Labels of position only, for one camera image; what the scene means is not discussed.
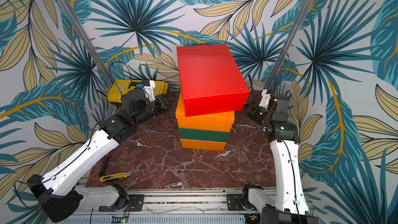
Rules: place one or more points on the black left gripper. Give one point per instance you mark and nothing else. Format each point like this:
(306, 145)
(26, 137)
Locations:
(163, 102)

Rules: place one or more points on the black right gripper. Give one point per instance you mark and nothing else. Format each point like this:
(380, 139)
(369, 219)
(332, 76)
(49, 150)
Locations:
(252, 112)

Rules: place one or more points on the large orange shoebox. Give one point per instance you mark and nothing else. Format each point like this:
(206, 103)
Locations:
(221, 122)

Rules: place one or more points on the green shoebox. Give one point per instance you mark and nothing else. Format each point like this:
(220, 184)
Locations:
(203, 135)

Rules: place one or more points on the red shoebox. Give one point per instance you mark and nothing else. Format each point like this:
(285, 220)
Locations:
(211, 81)

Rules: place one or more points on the small orange shoebox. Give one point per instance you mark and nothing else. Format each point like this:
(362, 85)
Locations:
(204, 145)

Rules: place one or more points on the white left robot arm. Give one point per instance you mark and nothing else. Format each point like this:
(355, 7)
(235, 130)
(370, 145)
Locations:
(58, 193)

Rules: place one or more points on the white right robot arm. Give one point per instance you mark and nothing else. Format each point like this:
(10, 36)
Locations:
(290, 206)

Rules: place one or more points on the yellow black plastic toolbox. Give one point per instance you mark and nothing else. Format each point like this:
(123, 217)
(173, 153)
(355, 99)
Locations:
(123, 86)

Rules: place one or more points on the red pipe wrench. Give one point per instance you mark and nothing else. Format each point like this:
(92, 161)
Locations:
(104, 164)

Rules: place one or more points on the yellow utility knife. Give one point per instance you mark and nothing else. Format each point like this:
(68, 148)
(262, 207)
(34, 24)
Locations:
(116, 176)

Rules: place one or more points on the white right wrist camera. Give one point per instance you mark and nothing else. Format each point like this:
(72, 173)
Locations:
(265, 99)

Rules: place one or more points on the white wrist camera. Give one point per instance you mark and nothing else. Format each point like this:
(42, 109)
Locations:
(148, 86)
(265, 99)

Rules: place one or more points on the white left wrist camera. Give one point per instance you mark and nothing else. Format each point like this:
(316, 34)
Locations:
(148, 86)

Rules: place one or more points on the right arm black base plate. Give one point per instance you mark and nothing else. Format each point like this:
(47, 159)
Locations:
(235, 202)

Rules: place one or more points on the right aluminium corner post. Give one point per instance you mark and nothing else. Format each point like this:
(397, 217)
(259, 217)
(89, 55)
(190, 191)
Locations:
(301, 15)

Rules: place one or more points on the aluminium corner post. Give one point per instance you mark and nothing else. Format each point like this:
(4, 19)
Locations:
(301, 15)
(84, 37)

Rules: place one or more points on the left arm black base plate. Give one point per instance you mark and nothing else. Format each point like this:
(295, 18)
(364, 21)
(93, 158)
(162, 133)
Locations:
(133, 203)

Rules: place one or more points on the left aluminium corner post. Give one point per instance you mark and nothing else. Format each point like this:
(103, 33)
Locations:
(84, 37)

